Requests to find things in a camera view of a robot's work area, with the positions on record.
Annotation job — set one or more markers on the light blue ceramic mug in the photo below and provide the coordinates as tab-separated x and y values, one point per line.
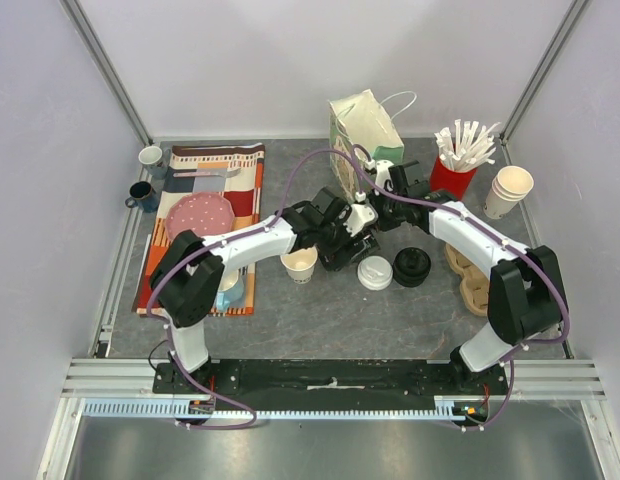
231	289

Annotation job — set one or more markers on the pink dotted plate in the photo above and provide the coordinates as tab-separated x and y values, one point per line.
203	213

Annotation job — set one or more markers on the white paper cup stack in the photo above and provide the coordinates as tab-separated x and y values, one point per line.
511	185

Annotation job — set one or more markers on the dark blue ceramic mug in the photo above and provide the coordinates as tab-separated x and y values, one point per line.
142	195

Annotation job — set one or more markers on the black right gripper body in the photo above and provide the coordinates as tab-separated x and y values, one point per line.
390	201

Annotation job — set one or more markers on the aluminium frame post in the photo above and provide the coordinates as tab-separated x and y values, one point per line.
88	34
556	45

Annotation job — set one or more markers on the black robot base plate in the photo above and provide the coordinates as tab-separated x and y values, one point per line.
344	383

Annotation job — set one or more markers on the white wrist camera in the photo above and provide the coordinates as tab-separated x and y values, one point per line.
361	216
383	179

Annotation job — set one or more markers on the green patterned paper bag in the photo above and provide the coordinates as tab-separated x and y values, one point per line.
363	120

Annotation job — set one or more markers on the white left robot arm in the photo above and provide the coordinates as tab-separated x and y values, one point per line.
189	275

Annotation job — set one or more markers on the black plastic lid stack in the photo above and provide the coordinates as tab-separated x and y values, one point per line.
411	266

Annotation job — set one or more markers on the white plastic cup lid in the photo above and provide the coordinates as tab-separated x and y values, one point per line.
375	273

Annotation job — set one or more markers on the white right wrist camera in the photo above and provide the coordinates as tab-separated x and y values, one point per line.
383	179

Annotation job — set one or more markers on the white wrapped straws bundle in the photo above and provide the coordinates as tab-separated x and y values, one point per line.
467	146

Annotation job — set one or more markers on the aluminium frame post right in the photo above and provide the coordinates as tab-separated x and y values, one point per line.
556	45

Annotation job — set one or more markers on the aluminium frame post left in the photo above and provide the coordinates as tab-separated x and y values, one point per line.
88	34

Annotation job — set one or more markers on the colourful patterned placemat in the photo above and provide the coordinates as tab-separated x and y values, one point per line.
242	191

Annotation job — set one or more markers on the grey ceramic mug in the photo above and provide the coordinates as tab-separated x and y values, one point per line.
154	161

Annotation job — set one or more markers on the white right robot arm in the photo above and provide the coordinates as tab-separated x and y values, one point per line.
526	295

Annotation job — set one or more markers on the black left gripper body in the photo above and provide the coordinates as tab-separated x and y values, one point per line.
332	243

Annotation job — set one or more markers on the white slotted cable duct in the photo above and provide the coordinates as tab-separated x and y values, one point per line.
184	409

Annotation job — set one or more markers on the brown pulp cup carrier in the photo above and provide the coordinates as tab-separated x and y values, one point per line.
474	285

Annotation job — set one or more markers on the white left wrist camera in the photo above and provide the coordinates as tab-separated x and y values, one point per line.
361	216

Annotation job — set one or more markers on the red ribbed paper cup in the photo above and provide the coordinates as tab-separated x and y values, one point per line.
443	178

